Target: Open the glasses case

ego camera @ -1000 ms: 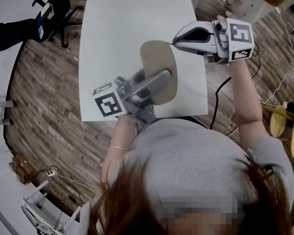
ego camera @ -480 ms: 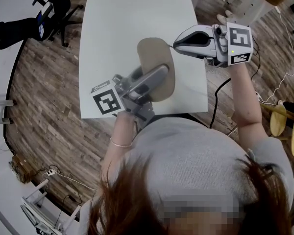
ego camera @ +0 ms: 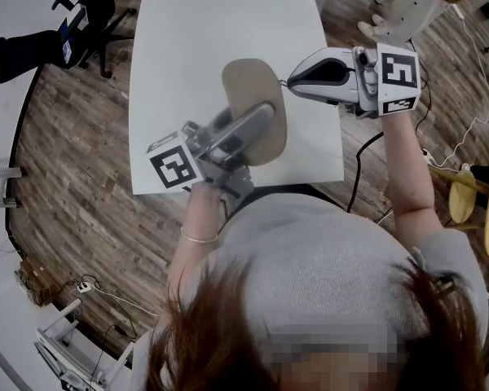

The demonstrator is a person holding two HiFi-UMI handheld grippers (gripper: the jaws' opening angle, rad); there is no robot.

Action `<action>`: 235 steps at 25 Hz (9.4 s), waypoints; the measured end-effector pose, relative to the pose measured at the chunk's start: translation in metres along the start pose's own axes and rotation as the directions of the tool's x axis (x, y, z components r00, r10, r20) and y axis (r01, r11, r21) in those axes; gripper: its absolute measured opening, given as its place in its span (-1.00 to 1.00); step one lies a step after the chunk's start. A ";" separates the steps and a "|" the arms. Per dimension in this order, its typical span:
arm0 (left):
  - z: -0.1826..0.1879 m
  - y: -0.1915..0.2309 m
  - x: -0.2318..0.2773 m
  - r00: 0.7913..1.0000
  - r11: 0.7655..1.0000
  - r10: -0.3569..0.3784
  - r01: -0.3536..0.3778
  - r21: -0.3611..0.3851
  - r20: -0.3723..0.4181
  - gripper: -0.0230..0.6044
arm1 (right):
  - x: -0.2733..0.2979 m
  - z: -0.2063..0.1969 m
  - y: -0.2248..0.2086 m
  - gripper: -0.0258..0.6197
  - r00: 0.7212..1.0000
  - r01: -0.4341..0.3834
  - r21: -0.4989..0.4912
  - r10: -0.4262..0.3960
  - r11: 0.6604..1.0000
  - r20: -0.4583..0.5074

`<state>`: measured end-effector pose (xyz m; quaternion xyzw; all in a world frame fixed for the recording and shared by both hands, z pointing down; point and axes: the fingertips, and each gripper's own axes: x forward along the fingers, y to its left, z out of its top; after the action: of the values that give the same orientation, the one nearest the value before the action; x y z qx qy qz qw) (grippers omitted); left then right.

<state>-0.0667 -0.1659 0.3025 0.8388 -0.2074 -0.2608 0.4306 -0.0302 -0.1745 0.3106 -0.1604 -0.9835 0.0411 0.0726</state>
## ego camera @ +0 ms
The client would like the person's grey top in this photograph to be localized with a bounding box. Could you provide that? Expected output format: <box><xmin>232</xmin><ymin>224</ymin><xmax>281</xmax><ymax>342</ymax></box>
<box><xmin>130</xmin><ymin>193</ymin><xmax>489</xmax><ymax>391</ymax></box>

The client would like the white metal rack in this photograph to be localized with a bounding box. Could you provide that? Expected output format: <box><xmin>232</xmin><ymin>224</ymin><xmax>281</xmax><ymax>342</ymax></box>
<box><xmin>33</xmin><ymin>297</ymin><xmax>136</xmax><ymax>391</ymax></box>

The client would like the aluminium frame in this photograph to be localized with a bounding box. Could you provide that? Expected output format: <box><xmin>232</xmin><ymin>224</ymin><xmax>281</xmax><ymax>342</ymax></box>
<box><xmin>0</xmin><ymin>159</ymin><xmax>24</xmax><ymax>210</ymax></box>

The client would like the wooden stool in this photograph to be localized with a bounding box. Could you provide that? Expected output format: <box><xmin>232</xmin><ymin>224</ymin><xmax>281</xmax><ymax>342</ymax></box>
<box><xmin>428</xmin><ymin>163</ymin><xmax>489</xmax><ymax>231</ymax></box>

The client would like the thin bracelet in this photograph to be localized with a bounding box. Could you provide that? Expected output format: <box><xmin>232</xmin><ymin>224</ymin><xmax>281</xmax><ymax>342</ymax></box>
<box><xmin>180</xmin><ymin>225</ymin><xmax>220</xmax><ymax>244</ymax></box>

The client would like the white cable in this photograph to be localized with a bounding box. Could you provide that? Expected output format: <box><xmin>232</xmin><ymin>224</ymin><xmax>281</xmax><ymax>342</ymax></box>
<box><xmin>421</xmin><ymin>4</ymin><xmax>489</xmax><ymax>169</ymax></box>

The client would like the person's right forearm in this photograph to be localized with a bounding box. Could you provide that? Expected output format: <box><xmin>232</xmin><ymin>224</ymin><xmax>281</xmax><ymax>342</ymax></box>
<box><xmin>381</xmin><ymin>112</ymin><xmax>442</xmax><ymax>238</ymax></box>

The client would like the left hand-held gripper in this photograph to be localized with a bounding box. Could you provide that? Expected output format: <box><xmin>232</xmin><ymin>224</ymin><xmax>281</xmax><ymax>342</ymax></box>
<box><xmin>146</xmin><ymin>102</ymin><xmax>277</xmax><ymax>212</ymax></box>

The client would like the black office chair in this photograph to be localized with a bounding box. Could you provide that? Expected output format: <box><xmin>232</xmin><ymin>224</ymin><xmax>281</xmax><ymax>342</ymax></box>
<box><xmin>51</xmin><ymin>0</ymin><xmax>138</xmax><ymax>79</ymax></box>

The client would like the black cable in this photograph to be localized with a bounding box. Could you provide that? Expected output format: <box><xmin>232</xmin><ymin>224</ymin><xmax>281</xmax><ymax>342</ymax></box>
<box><xmin>345</xmin><ymin>130</ymin><xmax>386</xmax><ymax>214</ymax></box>

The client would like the brown cardboard box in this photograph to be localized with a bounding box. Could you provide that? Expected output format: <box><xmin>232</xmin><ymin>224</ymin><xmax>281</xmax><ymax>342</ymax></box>
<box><xmin>15</xmin><ymin>257</ymin><xmax>55</xmax><ymax>308</ymax></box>

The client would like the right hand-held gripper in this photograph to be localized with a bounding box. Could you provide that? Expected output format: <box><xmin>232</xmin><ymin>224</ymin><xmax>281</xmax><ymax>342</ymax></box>
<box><xmin>287</xmin><ymin>42</ymin><xmax>421</xmax><ymax>118</ymax></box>

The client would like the person's left forearm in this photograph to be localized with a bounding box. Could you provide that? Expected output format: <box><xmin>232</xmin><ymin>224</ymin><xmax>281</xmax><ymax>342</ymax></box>
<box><xmin>165</xmin><ymin>182</ymin><xmax>226</xmax><ymax>288</ymax></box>

